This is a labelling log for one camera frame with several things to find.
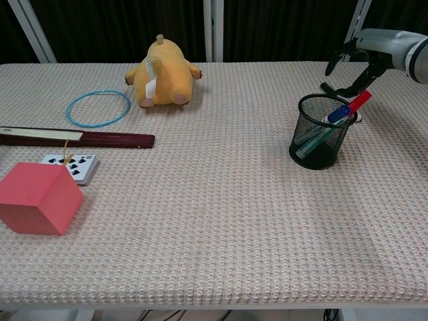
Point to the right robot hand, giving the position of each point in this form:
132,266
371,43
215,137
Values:
381,43

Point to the red marker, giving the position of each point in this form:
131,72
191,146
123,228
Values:
359,102

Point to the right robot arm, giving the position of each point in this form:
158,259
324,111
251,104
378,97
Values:
419,58

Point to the blue marker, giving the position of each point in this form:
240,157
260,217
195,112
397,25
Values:
337,114

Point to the black mesh pen holder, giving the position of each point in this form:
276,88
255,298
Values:
316,148

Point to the green marker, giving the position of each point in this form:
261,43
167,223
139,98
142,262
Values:
309,146

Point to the yellow plush duck toy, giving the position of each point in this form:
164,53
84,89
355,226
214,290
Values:
167,73

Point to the beige woven table mat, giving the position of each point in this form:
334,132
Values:
214,217

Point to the black curtain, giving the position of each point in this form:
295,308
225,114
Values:
117,26

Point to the white table leg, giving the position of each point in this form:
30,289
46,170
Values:
347,315
85,315

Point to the dark red folded fan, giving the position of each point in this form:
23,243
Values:
110,138

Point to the deck of playing cards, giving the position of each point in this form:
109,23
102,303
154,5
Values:
85,165

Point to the red cube box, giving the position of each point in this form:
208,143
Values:
36,197

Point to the white slanted frame post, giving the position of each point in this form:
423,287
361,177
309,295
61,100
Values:
352,20
31,31

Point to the white upright frame post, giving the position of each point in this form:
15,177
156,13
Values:
213,30

